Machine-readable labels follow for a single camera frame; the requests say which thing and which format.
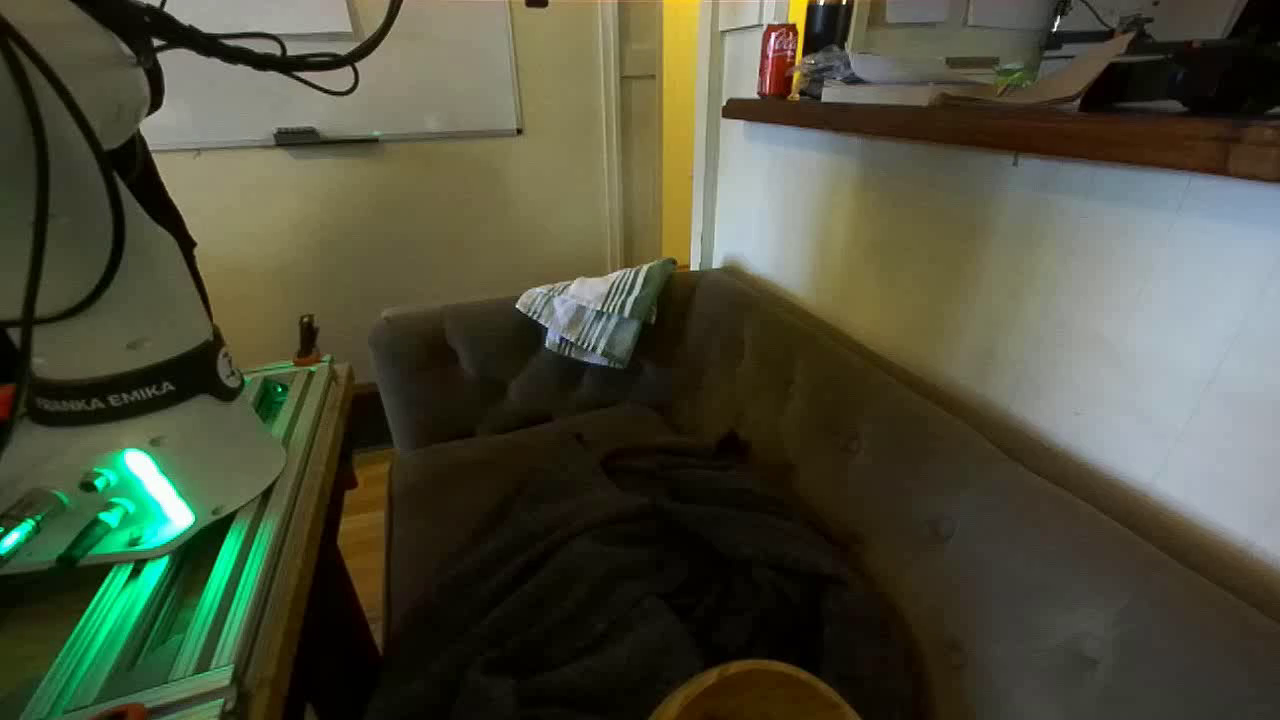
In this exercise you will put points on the red soda can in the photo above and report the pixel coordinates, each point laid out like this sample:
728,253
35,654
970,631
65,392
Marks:
779,60

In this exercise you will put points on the white striped folded cloth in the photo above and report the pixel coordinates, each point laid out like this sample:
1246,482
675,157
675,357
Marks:
602,314

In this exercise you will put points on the dark wooden shelf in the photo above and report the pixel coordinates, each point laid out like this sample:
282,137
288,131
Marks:
1064,134

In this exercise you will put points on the brown cardboard piece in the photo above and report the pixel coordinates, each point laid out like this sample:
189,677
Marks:
1064,81

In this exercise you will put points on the dark grey blanket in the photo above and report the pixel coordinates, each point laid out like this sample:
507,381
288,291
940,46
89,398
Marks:
602,584

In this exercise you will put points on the black blue tabletop object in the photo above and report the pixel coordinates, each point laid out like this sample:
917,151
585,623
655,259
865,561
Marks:
1201,74

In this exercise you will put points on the grey tufted sofa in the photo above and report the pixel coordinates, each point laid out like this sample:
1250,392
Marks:
1003,574

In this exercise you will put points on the aluminium frame robot table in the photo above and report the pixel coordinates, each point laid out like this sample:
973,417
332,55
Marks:
200,624

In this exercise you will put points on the dark glass bottle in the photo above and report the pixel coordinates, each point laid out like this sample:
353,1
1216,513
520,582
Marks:
824,24

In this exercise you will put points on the plastic storage bin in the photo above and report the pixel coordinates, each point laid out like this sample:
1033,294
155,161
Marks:
945,33

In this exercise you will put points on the white whiteboard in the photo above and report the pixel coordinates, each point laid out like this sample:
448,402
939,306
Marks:
424,67

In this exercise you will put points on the white flat box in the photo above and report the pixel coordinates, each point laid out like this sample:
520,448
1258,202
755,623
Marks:
872,95

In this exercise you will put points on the large wooden bowl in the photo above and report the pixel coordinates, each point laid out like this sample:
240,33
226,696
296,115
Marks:
755,692

